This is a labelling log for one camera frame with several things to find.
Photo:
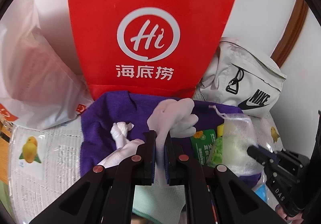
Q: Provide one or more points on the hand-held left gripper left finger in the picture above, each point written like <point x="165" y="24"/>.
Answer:
<point x="151" y="163"/>

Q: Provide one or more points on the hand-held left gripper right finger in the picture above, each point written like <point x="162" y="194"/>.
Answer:
<point x="167" y="163"/>

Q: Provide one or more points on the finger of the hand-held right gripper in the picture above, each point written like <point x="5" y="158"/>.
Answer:
<point x="263" y="163"/>
<point x="255" y="151"/>

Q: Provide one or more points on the white small box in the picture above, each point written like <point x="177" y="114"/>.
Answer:
<point x="235" y="143"/>

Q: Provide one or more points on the green wet wipe packet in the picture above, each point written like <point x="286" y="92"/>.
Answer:
<point x="200" y="146"/>

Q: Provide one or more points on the white knitted glove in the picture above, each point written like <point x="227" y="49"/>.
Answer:
<point x="175" y="116"/>

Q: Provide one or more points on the person's right hand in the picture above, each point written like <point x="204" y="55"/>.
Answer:
<point x="282" y="214"/>

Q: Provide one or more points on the blue tissue pack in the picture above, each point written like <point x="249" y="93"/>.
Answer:
<point x="262" y="191"/>

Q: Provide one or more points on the green pocket tissue pack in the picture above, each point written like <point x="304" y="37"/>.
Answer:
<point x="217" y="151"/>

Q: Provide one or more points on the yellow zip pouch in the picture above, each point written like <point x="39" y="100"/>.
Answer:
<point x="220" y="130"/>

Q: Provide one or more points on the knotted white cloth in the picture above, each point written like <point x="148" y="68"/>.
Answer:
<point x="121" y="133"/>

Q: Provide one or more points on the purple towel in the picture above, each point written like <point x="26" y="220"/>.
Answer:
<point x="105" y="118"/>

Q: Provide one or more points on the grey waist bag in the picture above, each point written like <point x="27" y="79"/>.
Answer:
<point x="250" y="71"/>

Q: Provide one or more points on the fruit print tablecloth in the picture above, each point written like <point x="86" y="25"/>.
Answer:
<point x="57" y="153"/>

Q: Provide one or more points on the red paper shopping bag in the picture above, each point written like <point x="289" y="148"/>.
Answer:
<point x="100" y="38"/>

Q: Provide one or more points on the white plastic shopping bag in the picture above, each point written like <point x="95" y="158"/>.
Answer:
<point x="37" y="76"/>

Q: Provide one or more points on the brown wooden door frame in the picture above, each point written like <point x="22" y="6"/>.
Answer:
<point x="293" y="28"/>

